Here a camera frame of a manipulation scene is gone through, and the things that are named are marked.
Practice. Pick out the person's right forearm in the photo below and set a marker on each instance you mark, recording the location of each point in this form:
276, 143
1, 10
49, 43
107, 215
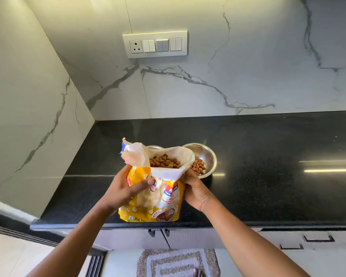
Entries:
248, 245

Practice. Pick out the person's left forearm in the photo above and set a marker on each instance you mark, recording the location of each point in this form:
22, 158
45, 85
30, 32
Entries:
72, 245

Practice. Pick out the person's right foot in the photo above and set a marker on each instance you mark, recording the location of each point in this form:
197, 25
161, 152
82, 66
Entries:
197, 273

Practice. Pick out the person's right hand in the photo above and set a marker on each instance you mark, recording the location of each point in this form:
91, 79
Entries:
197, 193

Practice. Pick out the person's left hand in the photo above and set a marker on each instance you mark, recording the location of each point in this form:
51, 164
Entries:
119, 190

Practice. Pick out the white base cabinet door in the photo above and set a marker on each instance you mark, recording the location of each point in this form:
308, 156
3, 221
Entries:
190, 237
127, 239

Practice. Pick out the white switch panel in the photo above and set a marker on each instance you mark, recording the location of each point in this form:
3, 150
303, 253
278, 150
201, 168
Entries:
155, 53

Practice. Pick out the yellow dog food bag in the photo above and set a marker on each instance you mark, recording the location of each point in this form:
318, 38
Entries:
150, 210

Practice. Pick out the beige patterned floor mat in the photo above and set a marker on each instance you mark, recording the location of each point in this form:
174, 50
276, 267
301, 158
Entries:
173, 262

